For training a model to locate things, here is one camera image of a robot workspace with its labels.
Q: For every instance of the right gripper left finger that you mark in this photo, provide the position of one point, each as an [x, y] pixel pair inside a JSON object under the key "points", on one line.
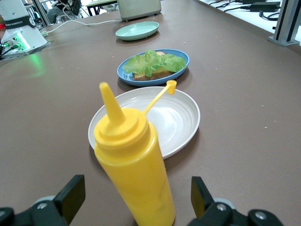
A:
{"points": [[47, 214]]}

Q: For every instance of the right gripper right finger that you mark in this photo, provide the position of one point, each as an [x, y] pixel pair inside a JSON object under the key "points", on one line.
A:
{"points": [[223, 216]]}

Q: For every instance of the brown bread slice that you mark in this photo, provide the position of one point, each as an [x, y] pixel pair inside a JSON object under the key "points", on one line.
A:
{"points": [[152, 76]]}

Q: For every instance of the green lettuce leaf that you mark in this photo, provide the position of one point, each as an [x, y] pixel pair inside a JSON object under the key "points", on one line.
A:
{"points": [[152, 61]]}

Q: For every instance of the beige round plate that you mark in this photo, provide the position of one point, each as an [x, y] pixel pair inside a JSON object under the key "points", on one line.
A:
{"points": [[174, 122]]}

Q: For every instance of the blue round plate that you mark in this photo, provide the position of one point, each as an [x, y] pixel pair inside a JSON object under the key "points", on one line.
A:
{"points": [[124, 75]]}

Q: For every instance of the mint green round plate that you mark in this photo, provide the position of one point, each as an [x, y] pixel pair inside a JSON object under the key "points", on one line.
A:
{"points": [[136, 30]]}

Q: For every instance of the yellow squeeze bottle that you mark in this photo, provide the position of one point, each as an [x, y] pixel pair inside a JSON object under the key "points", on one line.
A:
{"points": [[131, 164]]}

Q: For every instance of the brown table cover sheet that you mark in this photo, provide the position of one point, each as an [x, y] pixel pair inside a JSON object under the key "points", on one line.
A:
{"points": [[235, 117]]}

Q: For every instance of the white table ledge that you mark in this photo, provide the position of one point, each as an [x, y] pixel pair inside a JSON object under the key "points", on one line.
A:
{"points": [[258, 21]]}

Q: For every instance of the black power adapter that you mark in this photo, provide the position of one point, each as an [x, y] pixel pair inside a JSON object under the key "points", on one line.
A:
{"points": [[264, 6]]}

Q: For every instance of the green top desk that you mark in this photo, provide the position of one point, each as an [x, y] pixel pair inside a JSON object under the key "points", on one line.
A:
{"points": [[101, 4]]}

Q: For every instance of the beige chrome toaster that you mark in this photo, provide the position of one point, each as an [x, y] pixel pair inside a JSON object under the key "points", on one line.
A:
{"points": [[138, 9]]}

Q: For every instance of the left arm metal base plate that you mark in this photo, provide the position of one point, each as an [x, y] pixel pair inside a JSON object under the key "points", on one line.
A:
{"points": [[35, 50]]}

